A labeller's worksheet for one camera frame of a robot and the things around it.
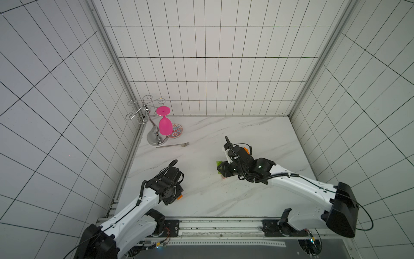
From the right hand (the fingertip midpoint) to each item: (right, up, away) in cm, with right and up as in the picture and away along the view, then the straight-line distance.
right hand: (219, 163), depth 78 cm
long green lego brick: (-1, +1, -4) cm, 4 cm away
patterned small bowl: (-27, +15, +32) cm, 44 cm away
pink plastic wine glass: (-30, +19, +13) cm, 38 cm away
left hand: (-22, -18, +3) cm, 28 cm away
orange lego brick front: (-20, -18, +4) cm, 28 cm away
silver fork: (-22, +6, +25) cm, 34 cm away
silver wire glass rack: (-40, +27, +9) cm, 49 cm away
